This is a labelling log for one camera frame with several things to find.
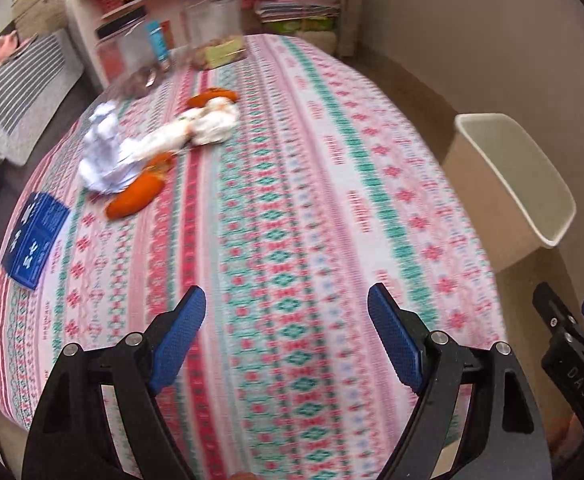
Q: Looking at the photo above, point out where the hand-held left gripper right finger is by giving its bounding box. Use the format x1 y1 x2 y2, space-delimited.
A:
367 282 555 480

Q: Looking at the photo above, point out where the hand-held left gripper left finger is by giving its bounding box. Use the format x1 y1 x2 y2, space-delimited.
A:
20 285 207 480

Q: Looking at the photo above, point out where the beige trash bin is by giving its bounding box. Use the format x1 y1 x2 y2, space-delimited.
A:
442 112 578 274

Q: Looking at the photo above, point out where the large orange peel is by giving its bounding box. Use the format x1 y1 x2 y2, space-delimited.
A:
106 172 165 220

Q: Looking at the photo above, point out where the blue cardboard box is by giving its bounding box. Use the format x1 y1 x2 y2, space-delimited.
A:
0 191 71 291

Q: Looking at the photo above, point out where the small orange peel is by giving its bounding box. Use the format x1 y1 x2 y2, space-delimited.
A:
144 151 178 174

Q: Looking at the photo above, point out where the silver foil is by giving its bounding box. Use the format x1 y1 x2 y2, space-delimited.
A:
78 101 145 195

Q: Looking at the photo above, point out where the white tissue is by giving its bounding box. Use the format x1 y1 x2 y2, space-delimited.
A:
136 97 241 159

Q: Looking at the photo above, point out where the patterned pink green tablecloth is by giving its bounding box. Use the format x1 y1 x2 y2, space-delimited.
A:
0 34 509 480

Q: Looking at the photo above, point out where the grey sofa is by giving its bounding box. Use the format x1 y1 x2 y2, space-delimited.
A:
0 25 106 241

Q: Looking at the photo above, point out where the plastic jar with dark nuts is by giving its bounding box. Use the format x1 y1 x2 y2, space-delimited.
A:
94 5 173 99

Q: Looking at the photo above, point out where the striped grey armrest cover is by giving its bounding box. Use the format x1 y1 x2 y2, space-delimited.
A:
0 29 85 166

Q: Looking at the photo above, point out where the plastic jar with light nuts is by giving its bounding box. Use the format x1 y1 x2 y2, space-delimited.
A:
179 0 248 71

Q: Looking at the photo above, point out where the green packet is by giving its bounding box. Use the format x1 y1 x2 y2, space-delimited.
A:
264 16 335 37

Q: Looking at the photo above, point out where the pink plush pig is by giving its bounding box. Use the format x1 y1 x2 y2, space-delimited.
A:
0 30 28 69

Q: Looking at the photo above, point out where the stack of papers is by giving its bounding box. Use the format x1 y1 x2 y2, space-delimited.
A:
254 0 343 24

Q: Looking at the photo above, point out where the stack of books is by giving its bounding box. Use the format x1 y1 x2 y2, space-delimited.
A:
12 0 70 42

